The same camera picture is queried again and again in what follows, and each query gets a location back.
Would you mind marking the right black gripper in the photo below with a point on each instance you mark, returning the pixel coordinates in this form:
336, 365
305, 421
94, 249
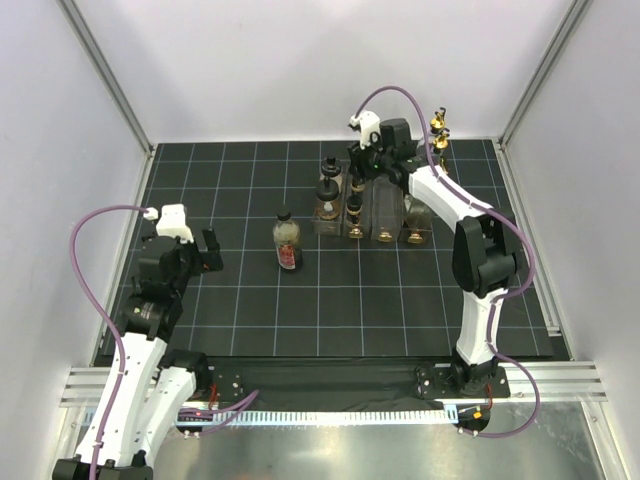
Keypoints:
358, 169

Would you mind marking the glass jar black lid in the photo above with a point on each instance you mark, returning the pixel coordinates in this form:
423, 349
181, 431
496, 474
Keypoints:
327, 199

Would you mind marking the tall clear liquid bottle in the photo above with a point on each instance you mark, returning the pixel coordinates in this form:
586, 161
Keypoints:
439, 144

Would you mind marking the red label soy bottle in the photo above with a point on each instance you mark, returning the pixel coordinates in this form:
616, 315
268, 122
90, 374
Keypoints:
286, 234

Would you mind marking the tall bottle dark sauce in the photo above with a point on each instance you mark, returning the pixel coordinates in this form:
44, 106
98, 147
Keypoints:
418, 216

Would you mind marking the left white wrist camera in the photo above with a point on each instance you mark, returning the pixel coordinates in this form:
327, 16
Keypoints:
170, 221

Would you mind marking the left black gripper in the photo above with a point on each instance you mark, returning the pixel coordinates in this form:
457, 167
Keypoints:
204, 261

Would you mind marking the clear acrylic organizer rack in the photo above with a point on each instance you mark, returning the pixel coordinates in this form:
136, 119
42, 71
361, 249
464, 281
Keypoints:
382, 216

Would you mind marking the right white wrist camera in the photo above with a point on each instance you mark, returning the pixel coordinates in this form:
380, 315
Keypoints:
367, 124

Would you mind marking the short bottle brown sauce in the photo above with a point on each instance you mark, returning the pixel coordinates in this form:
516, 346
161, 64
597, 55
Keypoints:
438, 122

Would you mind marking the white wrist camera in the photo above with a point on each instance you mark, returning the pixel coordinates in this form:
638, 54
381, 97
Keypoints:
367, 124
170, 221

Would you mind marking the small spice bottle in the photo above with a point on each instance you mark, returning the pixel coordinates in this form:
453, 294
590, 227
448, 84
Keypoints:
354, 205

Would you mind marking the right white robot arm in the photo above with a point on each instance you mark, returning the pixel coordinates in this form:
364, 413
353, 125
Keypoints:
486, 255

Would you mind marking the white slotted cable duct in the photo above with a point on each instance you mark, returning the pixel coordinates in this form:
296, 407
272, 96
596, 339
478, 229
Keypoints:
448, 415

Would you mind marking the white powder shaker jar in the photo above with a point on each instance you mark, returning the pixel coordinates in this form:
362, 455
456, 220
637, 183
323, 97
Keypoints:
332, 168

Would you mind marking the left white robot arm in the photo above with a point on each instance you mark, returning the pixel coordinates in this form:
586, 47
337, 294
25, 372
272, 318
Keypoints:
148, 382

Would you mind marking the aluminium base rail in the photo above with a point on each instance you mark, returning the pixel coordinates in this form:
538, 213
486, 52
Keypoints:
393, 384

